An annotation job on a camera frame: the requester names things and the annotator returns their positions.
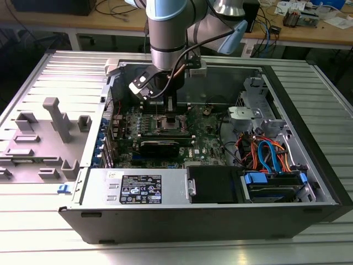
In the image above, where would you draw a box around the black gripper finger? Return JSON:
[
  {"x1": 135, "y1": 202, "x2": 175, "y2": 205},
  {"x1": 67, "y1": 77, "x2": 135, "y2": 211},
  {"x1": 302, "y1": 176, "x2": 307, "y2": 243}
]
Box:
[{"x1": 164, "y1": 95, "x2": 180, "y2": 124}]

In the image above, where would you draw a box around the metal socket cover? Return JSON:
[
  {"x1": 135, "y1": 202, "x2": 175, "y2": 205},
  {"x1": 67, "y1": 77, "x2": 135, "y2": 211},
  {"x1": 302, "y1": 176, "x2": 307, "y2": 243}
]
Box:
[{"x1": 180, "y1": 104, "x2": 201, "y2": 130}]

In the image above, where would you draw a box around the CPU socket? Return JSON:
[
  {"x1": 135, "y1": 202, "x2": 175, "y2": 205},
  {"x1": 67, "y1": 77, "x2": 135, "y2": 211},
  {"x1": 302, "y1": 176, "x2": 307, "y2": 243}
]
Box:
[{"x1": 156, "y1": 113, "x2": 190, "y2": 135}]

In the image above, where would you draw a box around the black graphics card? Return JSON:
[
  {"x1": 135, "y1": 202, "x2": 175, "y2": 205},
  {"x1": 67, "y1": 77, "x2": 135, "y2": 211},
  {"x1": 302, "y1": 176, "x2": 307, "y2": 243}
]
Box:
[{"x1": 137, "y1": 139, "x2": 180, "y2": 158}]

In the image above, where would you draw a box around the green motherboard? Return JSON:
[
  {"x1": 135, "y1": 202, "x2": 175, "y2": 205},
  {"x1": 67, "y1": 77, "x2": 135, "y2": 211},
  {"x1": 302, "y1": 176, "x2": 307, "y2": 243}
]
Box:
[{"x1": 110, "y1": 103, "x2": 229, "y2": 169}]

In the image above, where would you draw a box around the white plastic case latch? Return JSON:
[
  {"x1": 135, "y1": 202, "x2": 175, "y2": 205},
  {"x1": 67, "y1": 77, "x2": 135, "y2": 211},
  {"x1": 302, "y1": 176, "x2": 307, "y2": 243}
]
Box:
[{"x1": 104, "y1": 59, "x2": 124, "y2": 77}]

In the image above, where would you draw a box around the black tower box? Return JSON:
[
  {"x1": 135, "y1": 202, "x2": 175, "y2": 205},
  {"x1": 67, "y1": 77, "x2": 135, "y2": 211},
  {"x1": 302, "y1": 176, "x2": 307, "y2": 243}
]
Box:
[{"x1": 244, "y1": 0, "x2": 261, "y2": 34}]

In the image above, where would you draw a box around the silver power supply unit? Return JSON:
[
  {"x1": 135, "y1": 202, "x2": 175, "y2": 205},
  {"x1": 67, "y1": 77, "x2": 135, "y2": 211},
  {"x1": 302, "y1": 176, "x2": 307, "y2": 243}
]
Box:
[{"x1": 79, "y1": 167, "x2": 191, "y2": 206}]

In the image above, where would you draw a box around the open black PC case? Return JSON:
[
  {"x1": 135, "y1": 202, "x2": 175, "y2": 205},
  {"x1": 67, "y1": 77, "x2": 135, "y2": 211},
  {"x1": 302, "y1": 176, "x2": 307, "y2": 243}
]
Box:
[{"x1": 57, "y1": 56, "x2": 353, "y2": 245}]

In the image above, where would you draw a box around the white printed card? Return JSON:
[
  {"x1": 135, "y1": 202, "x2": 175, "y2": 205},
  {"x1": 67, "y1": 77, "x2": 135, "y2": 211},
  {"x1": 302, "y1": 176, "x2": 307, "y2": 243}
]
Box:
[{"x1": 274, "y1": 1, "x2": 290, "y2": 15}]

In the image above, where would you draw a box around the copper coil cooler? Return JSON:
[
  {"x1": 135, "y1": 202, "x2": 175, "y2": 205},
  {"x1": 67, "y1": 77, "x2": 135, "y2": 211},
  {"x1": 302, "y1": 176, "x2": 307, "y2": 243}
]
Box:
[{"x1": 284, "y1": 7, "x2": 302, "y2": 28}]

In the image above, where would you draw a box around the hard disk in blue carrier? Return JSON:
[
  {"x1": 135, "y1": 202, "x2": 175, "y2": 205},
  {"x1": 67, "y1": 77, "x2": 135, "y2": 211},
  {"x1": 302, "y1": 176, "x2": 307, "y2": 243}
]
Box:
[{"x1": 242, "y1": 171, "x2": 309, "y2": 203}]

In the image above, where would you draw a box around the wooden desk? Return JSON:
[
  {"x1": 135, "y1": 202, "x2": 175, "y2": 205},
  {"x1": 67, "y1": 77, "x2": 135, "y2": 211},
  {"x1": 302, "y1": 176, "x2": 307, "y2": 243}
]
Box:
[{"x1": 0, "y1": 0, "x2": 353, "y2": 52}]

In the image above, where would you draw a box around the grey parts rack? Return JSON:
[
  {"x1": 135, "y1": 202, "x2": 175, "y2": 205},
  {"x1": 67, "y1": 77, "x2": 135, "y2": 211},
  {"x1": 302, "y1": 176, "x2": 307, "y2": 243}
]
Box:
[{"x1": 0, "y1": 97, "x2": 93, "y2": 184}]

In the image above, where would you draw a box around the black monitor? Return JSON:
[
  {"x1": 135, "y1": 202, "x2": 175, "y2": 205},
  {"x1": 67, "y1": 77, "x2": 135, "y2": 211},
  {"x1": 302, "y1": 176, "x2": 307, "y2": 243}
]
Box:
[{"x1": 10, "y1": 0, "x2": 97, "y2": 17}]

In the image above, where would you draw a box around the grey desk device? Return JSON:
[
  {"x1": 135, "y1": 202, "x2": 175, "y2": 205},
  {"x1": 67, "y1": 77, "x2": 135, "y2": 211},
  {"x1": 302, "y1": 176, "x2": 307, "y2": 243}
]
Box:
[{"x1": 299, "y1": 10, "x2": 320, "y2": 28}]

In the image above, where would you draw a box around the white paper sheet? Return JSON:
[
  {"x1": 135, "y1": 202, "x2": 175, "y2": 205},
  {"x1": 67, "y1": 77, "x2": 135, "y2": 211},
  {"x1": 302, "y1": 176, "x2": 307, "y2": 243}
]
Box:
[{"x1": 323, "y1": 15, "x2": 353, "y2": 30}]

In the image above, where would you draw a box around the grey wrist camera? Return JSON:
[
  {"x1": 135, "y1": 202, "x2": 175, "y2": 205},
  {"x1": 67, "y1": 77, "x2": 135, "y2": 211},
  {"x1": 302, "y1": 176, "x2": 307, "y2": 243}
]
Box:
[{"x1": 188, "y1": 56, "x2": 207, "y2": 76}]

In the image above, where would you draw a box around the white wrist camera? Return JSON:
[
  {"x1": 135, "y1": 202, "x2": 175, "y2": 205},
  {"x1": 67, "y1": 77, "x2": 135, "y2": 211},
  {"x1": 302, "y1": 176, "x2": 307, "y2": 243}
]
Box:
[{"x1": 128, "y1": 70, "x2": 156, "y2": 100}]

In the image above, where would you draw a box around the silver metal bracket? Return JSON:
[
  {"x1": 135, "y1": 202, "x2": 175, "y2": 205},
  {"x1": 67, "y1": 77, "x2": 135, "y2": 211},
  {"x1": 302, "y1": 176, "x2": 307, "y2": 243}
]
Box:
[{"x1": 226, "y1": 106, "x2": 263, "y2": 132}]

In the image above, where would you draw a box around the blue wire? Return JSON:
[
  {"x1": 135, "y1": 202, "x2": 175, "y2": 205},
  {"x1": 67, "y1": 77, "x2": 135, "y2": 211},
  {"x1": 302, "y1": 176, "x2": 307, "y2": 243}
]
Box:
[{"x1": 257, "y1": 139, "x2": 280, "y2": 174}]

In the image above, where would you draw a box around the orange wire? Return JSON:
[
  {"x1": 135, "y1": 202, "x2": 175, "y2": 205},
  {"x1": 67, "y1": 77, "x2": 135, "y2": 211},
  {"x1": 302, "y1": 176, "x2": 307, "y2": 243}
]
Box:
[{"x1": 276, "y1": 141, "x2": 292, "y2": 172}]

